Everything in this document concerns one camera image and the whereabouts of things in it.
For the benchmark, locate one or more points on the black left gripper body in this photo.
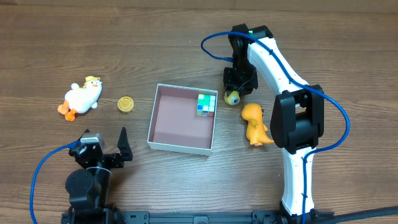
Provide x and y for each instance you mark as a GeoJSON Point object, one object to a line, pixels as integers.
{"type": "Point", "coordinates": [106, 158]}

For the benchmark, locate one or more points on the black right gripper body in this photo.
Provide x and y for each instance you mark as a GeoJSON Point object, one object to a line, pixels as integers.
{"type": "Point", "coordinates": [240, 82]}

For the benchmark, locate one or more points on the yellow one-eyed ball toy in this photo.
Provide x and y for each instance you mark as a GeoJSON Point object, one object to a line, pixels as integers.
{"type": "Point", "coordinates": [232, 97]}

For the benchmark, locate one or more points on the colourful puzzle cube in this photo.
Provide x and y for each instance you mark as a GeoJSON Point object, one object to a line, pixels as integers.
{"type": "Point", "coordinates": [206, 105]}

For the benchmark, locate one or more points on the orange dinosaur figure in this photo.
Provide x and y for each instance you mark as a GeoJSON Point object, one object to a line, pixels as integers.
{"type": "Point", "coordinates": [256, 131]}

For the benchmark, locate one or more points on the white box pink interior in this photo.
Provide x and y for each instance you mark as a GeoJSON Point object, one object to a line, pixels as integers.
{"type": "Point", "coordinates": [175, 125]}

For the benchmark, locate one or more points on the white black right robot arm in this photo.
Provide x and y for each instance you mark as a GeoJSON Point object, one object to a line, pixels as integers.
{"type": "Point", "coordinates": [297, 120]}

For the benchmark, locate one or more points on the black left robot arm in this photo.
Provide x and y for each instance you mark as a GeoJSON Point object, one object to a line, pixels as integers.
{"type": "Point", "coordinates": [88, 187]}

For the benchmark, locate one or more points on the round yellow cookie toy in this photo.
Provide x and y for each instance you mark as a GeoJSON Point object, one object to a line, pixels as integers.
{"type": "Point", "coordinates": [125, 104]}

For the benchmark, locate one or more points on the white plush duck toy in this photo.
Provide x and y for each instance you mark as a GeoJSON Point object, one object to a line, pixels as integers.
{"type": "Point", "coordinates": [80, 99]}

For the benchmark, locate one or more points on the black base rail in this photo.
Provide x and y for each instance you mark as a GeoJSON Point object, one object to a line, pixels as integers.
{"type": "Point", "coordinates": [256, 216]}

